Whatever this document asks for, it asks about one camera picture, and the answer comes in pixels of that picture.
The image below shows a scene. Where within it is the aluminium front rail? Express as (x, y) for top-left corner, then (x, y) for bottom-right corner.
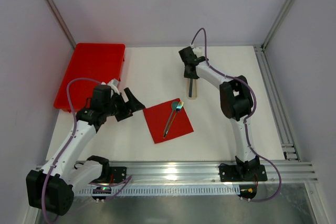
(110, 161), (318, 186)

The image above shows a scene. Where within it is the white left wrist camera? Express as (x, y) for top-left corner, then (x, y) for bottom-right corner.
(107, 79), (119, 88)

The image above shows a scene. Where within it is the aluminium corner post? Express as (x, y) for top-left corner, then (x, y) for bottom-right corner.
(45, 0), (76, 49)
(261, 0), (313, 49)

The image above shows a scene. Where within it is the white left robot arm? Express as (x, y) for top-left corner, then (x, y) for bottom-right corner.
(26, 84), (145, 216)

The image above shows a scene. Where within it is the beige utensil holder tray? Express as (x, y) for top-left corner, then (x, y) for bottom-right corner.
(184, 65), (198, 99)

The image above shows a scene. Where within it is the left black controller board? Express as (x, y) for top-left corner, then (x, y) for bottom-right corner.
(92, 186), (112, 202)

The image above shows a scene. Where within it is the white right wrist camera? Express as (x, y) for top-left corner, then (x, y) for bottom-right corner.
(193, 47), (203, 54)

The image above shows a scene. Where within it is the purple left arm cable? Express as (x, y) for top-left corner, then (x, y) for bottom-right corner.
(41, 77), (132, 224)

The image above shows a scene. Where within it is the right aluminium corner post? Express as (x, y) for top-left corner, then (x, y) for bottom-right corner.
(261, 0), (313, 49)

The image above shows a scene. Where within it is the red plastic tray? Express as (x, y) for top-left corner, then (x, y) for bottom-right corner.
(54, 42), (125, 112)

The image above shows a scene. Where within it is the left aluminium corner post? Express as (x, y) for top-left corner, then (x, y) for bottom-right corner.
(45, 0), (76, 49)

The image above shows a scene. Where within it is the white slotted cable duct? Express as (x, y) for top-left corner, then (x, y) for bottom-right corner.
(77, 184), (239, 197)

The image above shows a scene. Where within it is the aluminium right side rail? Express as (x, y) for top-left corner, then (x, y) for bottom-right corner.
(254, 45), (301, 162)

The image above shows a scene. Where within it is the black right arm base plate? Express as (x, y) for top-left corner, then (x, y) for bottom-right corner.
(218, 164), (268, 182)

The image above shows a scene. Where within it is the right black controller board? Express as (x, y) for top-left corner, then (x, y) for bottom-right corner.
(238, 185), (257, 201)

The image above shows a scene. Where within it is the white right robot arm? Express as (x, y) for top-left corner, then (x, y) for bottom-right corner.
(179, 46), (268, 182)

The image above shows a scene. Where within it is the aluminium rail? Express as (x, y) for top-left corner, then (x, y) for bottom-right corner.
(254, 45), (301, 162)
(110, 161), (318, 186)

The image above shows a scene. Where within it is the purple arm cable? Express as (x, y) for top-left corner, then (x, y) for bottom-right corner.
(41, 77), (132, 224)
(190, 27), (282, 202)

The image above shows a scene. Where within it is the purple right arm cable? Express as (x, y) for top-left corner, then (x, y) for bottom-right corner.
(190, 27), (282, 202)

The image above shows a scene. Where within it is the teal spoon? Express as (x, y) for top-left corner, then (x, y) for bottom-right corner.
(163, 101), (179, 138)

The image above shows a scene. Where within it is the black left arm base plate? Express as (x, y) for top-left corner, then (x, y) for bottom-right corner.
(104, 166), (127, 184)

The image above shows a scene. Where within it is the iridescent rainbow fork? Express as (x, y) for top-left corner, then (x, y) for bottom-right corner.
(166, 101), (184, 137)

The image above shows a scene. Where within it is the black controller board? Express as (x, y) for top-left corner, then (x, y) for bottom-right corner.
(238, 185), (257, 201)
(92, 186), (112, 202)

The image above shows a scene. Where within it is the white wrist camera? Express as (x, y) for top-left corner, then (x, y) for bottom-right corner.
(107, 79), (119, 88)
(193, 47), (203, 54)

